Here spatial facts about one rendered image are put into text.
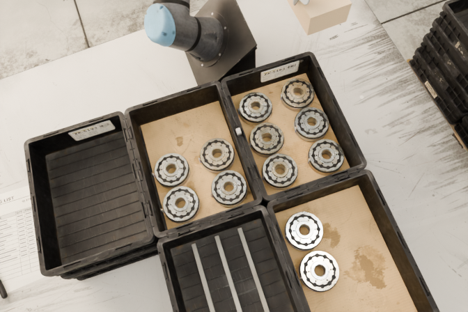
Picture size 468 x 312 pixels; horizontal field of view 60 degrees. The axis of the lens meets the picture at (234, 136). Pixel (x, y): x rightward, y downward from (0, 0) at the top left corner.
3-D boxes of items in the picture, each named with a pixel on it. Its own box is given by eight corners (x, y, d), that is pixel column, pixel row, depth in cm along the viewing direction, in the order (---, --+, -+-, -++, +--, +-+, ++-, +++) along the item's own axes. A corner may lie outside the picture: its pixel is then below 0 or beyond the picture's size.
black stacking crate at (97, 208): (43, 154, 129) (24, 141, 119) (133, 126, 132) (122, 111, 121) (62, 280, 114) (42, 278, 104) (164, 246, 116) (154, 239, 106)
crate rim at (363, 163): (219, 83, 125) (219, 79, 123) (311, 53, 127) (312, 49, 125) (264, 204, 110) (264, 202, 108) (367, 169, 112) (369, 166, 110)
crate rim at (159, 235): (125, 112, 123) (122, 108, 121) (219, 83, 125) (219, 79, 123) (157, 241, 108) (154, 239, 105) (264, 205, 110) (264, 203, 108)
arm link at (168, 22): (173, 53, 137) (139, 45, 127) (175, 14, 137) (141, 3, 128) (198, 48, 129) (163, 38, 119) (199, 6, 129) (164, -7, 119)
